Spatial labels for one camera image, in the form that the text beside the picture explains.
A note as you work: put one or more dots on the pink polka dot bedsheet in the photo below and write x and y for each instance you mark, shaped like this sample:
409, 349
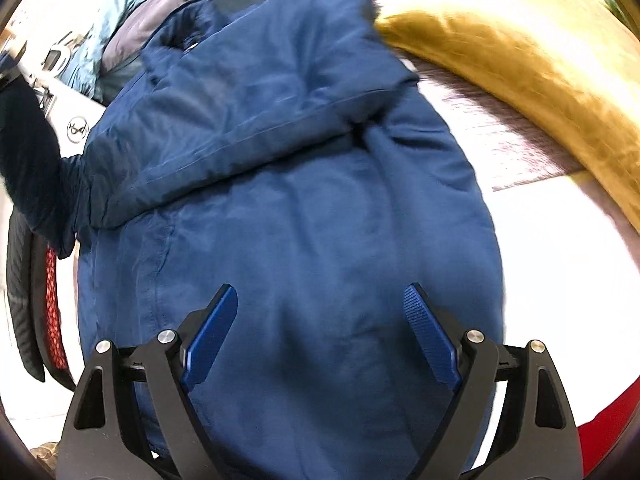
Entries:
571, 280

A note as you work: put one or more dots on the black quilted jacket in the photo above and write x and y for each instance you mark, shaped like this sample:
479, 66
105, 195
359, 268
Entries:
25, 286

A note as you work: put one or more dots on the red patterned garment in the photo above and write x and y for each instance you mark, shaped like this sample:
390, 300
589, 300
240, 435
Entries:
52, 315

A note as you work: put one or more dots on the red fabric bag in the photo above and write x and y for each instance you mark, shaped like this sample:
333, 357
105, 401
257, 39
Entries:
610, 442

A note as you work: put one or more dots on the navy blue padded jacket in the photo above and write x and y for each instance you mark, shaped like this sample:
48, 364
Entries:
286, 151

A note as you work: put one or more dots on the white machine with control panel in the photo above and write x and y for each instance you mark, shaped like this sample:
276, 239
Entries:
71, 114

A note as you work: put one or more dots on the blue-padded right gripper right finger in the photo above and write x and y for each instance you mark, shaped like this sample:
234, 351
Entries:
536, 436

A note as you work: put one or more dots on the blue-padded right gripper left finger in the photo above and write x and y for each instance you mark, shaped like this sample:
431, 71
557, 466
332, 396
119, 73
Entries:
103, 437

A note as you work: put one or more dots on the gold satin pillow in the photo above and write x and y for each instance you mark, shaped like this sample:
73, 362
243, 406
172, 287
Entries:
569, 66

